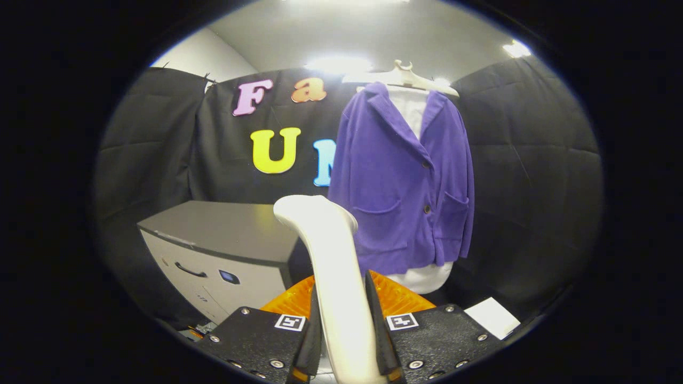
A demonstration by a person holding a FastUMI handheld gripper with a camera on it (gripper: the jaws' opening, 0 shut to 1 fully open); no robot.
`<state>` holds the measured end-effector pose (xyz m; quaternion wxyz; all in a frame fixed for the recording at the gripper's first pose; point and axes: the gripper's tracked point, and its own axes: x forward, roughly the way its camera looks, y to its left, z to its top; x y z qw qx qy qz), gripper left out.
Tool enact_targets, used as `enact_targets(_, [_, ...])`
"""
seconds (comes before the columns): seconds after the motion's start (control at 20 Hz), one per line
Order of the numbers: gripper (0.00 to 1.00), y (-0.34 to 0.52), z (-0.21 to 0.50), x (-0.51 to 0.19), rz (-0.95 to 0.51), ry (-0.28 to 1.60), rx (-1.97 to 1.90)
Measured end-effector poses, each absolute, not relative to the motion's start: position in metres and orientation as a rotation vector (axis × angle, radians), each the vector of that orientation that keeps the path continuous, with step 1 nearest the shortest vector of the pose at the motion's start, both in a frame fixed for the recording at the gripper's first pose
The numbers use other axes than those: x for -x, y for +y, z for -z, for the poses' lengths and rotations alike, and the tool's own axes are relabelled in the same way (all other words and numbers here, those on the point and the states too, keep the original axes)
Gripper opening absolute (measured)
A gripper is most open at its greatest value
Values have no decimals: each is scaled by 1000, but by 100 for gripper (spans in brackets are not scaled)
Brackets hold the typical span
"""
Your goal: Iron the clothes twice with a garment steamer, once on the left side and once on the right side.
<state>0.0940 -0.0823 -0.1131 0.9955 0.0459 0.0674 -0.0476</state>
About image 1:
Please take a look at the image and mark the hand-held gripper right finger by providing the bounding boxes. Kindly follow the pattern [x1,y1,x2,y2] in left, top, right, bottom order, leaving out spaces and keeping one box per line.
[365,270,503,384]

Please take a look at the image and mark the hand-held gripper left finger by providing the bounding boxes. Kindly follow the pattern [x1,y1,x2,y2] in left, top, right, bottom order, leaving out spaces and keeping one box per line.
[196,275,323,384]

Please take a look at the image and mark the white garment steamer head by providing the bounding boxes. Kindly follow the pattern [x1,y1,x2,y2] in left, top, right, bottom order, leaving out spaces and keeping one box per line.
[273,195,387,384]

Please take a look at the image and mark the purple corduroy jacket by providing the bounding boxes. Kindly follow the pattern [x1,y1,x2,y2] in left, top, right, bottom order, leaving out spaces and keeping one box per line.
[327,81,475,277]

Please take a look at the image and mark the white undershirt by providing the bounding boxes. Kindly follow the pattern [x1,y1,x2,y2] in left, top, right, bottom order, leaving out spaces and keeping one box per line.
[385,85,455,295]

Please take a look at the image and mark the white clothes hanger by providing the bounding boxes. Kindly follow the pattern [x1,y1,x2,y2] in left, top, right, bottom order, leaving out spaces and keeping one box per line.
[341,60,460,98]

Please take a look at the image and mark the white flat board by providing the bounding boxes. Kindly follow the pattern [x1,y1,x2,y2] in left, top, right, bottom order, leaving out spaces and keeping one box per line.
[464,297,521,340]

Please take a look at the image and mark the orange and grey floor item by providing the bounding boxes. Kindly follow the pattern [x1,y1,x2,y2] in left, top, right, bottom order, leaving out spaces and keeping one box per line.
[179,320,217,342]

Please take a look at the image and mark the grey drawer cabinet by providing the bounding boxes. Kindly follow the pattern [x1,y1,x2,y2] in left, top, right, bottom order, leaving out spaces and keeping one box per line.
[137,201,315,326]

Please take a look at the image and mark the black backdrop cloth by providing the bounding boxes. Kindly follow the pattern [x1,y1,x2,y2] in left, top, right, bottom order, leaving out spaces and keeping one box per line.
[93,55,606,326]

